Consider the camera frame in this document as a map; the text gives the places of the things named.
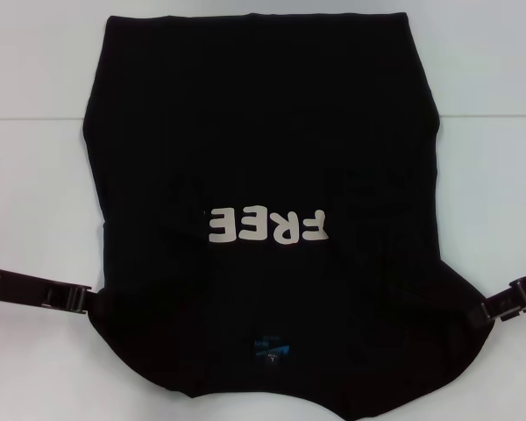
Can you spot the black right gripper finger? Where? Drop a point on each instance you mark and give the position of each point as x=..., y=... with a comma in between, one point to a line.
x=499, y=309

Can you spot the black T-shirt with FREE print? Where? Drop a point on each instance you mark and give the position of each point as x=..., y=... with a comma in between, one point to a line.
x=263, y=131

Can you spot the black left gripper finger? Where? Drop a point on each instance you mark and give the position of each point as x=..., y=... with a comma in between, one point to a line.
x=72, y=298

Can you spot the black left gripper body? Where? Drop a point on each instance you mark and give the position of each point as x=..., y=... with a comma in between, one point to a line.
x=22, y=287

